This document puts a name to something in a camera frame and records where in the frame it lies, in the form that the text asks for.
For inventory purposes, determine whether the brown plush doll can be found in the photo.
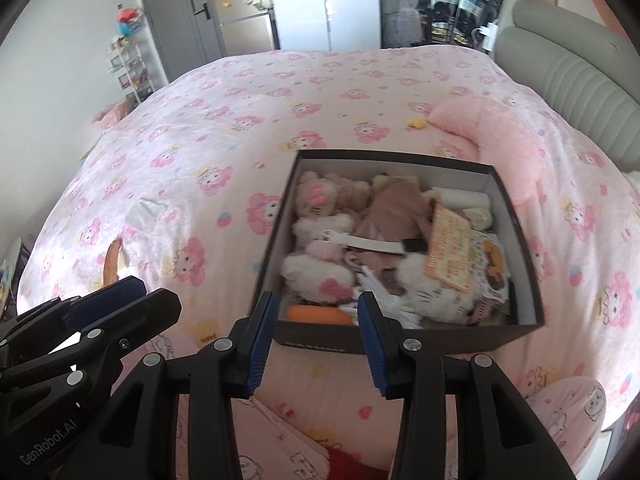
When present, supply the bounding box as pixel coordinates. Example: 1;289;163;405
357;174;433;256

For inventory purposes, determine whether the white wire shelf rack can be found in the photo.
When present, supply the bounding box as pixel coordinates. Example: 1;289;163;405
105;40;156;106

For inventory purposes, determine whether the dark cardboard box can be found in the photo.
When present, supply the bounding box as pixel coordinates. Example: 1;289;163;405
250;149;546;356

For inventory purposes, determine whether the grey door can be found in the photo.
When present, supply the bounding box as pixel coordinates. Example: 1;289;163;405
134;0;226;86

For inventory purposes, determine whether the brown sticker packet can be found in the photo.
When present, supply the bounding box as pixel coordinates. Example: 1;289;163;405
470;232;511;306

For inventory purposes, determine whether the small white plush toy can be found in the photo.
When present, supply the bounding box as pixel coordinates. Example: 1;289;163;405
292;214;356;248

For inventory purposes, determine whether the beige teddy bear pink bow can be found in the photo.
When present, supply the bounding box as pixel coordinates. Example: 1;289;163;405
295;171;371;218

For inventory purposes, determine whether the white roll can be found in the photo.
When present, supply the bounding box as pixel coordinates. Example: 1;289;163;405
432;186;495;211

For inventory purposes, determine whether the orange card packet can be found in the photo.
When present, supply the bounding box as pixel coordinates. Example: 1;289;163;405
424;203;473;291

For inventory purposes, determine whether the white glossy wardrobe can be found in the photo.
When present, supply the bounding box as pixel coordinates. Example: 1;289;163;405
265;0;383;52

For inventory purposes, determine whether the pink bag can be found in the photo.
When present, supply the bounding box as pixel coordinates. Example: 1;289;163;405
92;102;131;128

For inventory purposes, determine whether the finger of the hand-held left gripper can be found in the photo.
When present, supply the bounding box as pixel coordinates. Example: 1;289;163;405
0;276;147;356
0;288;182;396

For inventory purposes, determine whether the white cat plush toy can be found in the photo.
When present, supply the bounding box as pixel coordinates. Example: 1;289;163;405
397;255;478;323

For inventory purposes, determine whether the dark glass cabinet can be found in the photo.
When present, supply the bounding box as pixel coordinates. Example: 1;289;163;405
377;0;506;51

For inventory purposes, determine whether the red and blue toy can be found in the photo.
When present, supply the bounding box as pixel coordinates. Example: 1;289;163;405
115;5;143;36

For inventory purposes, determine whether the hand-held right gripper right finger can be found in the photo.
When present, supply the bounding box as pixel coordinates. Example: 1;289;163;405
357;291;576;480

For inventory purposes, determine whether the pink plush pillow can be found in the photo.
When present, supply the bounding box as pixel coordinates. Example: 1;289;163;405
430;97;548;206

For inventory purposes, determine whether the white watch strap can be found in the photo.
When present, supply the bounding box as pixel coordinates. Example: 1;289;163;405
320;230;428;253

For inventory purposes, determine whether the grey padded headboard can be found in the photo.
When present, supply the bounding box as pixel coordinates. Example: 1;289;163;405
492;0;640;171

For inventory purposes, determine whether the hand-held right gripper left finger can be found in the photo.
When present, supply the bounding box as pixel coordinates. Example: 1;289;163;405
82;291;280;480

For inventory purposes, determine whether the white cord bundle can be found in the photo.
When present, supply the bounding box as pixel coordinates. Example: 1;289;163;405
340;265;426;328

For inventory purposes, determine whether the orange carrot toy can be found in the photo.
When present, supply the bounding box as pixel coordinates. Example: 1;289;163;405
284;305;353;326

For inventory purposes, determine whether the white and pink plush toy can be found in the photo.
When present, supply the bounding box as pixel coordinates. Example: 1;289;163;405
280;240;356;303

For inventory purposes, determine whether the silver refrigerator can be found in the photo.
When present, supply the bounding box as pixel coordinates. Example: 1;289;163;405
210;0;280;56

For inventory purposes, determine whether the clear plastic packet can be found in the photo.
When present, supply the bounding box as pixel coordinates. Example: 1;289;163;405
127;199;168;228

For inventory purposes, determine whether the striped small packet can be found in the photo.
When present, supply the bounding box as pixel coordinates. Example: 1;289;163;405
465;295;508;326

